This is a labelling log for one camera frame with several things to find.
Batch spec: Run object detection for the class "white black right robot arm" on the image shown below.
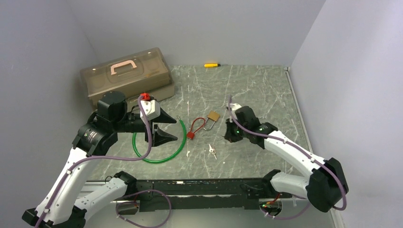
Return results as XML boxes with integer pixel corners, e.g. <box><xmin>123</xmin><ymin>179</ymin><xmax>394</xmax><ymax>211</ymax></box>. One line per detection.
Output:
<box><xmin>224</xmin><ymin>103</ymin><xmax>349</xmax><ymax>212</ymax></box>

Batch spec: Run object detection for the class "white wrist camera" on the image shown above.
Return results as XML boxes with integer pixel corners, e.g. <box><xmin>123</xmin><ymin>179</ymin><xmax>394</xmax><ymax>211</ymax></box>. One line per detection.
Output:
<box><xmin>227</xmin><ymin>103</ymin><xmax>242</xmax><ymax>123</ymax></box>
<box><xmin>139</xmin><ymin>93</ymin><xmax>161</xmax><ymax>123</ymax></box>

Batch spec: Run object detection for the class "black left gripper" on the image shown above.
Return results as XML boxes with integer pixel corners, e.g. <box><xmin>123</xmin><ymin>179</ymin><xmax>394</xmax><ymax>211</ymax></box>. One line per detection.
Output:
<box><xmin>113</xmin><ymin>106</ymin><xmax>178</xmax><ymax>146</ymax></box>

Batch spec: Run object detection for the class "brown translucent toolbox pink handle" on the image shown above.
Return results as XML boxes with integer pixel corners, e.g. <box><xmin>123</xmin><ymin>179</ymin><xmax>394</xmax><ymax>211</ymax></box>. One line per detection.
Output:
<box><xmin>80</xmin><ymin>47</ymin><xmax>175</xmax><ymax>110</ymax></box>

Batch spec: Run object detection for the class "brass padlock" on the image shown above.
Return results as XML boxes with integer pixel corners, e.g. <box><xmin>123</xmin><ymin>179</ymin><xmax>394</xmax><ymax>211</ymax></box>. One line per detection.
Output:
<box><xmin>203</xmin><ymin>111</ymin><xmax>221</xmax><ymax>131</ymax></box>

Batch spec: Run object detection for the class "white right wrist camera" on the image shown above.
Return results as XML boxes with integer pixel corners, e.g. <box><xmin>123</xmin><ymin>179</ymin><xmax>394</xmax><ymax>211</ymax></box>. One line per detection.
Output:
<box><xmin>227</xmin><ymin>103</ymin><xmax>242</xmax><ymax>123</ymax></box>

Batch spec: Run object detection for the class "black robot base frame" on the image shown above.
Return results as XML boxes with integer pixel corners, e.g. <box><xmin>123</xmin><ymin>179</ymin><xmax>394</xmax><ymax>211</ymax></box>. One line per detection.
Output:
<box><xmin>118</xmin><ymin>178</ymin><xmax>291</xmax><ymax>212</ymax></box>

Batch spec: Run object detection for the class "green cable lock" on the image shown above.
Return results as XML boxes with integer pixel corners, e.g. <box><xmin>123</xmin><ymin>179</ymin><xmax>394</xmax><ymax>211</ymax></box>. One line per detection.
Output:
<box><xmin>132</xmin><ymin>116</ymin><xmax>187</xmax><ymax>164</ymax></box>

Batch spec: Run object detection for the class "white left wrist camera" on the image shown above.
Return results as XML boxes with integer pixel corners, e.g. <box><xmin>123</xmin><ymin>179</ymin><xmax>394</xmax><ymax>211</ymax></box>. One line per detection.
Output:
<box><xmin>139</xmin><ymin>93</ymin><xmax>161</xmax><ymax>123</ymax></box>

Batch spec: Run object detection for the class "red cable padlock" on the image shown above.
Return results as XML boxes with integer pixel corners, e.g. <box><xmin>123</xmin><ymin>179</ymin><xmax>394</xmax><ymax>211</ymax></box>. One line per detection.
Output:
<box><xmin>186</xmin><ymin>117</ymin><xmax>206</xmax><ymax>140</ymax></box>

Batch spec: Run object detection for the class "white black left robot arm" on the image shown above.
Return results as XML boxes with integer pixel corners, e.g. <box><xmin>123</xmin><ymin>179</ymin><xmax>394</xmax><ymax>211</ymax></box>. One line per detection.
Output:
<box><xmin>22</xmin><ymin>91</ymin><xmax>176</xmax><ymax>228</ymax></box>

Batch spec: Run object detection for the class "yellow handled screwdriver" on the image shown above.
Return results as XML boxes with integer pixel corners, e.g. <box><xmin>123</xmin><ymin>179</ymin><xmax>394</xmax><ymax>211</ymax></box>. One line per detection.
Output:
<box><xmin>204</xmin><ymin>63</ymin><xmax>221</xmax><ymax>68</ymax></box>

